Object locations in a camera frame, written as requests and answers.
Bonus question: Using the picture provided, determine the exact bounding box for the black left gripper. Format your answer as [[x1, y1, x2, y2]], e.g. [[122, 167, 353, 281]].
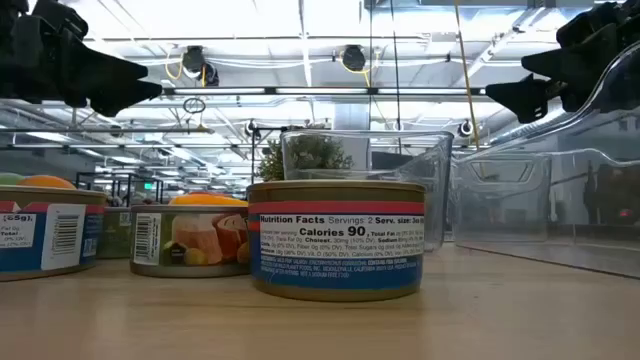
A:
[[0, 0, 164, 118]]

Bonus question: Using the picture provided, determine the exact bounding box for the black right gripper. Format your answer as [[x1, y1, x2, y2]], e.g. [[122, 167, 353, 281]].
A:
[[485, 0, 640, 124]]

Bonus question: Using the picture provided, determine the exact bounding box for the toy orange fruit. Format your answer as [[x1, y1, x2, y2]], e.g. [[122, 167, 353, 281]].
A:
[[17, 174, 77, 190]]

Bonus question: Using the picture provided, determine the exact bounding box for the blue-label gold tin can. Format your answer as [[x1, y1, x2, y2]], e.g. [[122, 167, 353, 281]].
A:
[[0, 184, 107, 282], [246, 179, 427, 303]]

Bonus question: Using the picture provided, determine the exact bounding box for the black ceiling device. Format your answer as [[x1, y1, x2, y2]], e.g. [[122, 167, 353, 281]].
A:
[[180, 45, 221, 88]]

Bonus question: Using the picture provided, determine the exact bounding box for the clear plastic bin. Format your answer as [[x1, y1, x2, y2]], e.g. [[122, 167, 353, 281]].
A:
[[452, 39, 640, 280], [449, 149, 554, 245], [279, 128, 455, 253]]

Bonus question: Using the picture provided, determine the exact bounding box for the overhead light bar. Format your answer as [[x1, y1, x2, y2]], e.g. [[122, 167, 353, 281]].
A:
[[162, 85, 487, 97]]

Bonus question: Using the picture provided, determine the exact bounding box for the green potted plant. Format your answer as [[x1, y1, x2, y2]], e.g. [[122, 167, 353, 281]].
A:
[[257, 122, 355, 182]]

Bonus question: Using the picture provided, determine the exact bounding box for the yellow cable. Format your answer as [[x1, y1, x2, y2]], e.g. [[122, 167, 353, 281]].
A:
[[452, 0, 482, 151]]

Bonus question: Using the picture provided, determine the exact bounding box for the black overhead camera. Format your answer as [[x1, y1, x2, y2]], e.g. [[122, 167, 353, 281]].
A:
[[341, 44, 367, 73]]

